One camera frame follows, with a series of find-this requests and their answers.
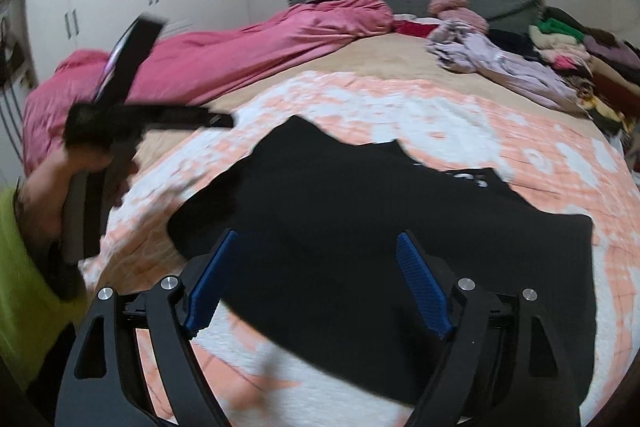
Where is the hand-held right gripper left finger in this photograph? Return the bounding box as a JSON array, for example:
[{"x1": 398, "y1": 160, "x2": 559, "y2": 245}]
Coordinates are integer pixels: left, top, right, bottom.
[{"x1": 54, "y1": 228, "x2": 241, "y2": 427}]

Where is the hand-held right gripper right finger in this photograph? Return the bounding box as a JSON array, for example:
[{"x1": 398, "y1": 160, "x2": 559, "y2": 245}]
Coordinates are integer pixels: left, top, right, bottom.
[{"x1": 395, "y1": 230, "x2": 582, "y2": 427}]

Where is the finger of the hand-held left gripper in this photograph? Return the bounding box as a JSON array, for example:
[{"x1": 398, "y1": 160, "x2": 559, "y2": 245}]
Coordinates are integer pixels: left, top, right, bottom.
[
  {"x1": 92, "y1": 13, "x2": 165, "y2": 108},
  {"x1": 132, "y1": 104, "x2": 236, "y2": 132}
]

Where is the black printed t-shirt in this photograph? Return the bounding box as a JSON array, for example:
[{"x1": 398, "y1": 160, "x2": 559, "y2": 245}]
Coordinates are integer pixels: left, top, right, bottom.
[{"x1": 167, "y1": 114, "x2": 601, "y2": 413}]

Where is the person's left forearm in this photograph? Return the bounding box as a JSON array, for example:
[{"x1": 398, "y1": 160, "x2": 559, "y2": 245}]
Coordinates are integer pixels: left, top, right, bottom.
[{"x1": 0, "y1": 187, "x2": 88, "y2": 378}]

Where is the pile of folded clothes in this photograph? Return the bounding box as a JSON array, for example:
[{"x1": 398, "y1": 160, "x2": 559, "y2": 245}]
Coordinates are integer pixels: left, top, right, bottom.
[{"x1": 530, "y1": 6, "x2": 640, "y2": 138}]

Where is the person's left hand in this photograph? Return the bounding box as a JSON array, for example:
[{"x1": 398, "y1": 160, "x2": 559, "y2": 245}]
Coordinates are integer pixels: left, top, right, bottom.
[{"x1": 15, "y1": 146, "x2": 113, "y2": 240}]

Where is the pink duvet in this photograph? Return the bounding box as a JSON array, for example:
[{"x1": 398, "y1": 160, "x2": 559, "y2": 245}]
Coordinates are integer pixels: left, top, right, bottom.
[{"x1": 22, "y1": 0, "x2": 396, "y2": 178}]

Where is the pink white checked blanket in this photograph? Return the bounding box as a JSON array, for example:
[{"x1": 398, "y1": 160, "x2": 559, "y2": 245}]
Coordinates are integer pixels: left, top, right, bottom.
[{"x1": 80, "y1": 69, "x2": 637, "y2": 427}]

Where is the beige bedsheet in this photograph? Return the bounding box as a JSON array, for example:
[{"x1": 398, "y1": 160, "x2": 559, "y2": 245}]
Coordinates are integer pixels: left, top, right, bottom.
[{"x1": 127, "y1": 32, "x2": 596, "y2": 168}]

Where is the red cloth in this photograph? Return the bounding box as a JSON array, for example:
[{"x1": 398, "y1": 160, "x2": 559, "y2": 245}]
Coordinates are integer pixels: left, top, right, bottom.
[{"x1": 392, "y1": 14, "x2": 441, "y2": 38}]

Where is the lilac garment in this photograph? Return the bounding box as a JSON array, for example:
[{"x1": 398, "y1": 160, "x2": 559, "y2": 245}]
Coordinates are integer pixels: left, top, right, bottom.
[{"x1": 425, "y1": 21, "x2": 592, "y2": 115}]

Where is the black garment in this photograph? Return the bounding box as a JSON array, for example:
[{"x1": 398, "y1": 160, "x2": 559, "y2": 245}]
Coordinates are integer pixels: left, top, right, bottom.
[{"x1": 487, "y1": 27, "x2": 543, "y2": 58}]

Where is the pink fluffy garment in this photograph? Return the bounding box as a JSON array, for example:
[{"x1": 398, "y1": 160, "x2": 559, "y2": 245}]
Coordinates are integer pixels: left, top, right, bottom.
[{"x1": 427, "y1": 0, "x2": 490, "y2": 32}]

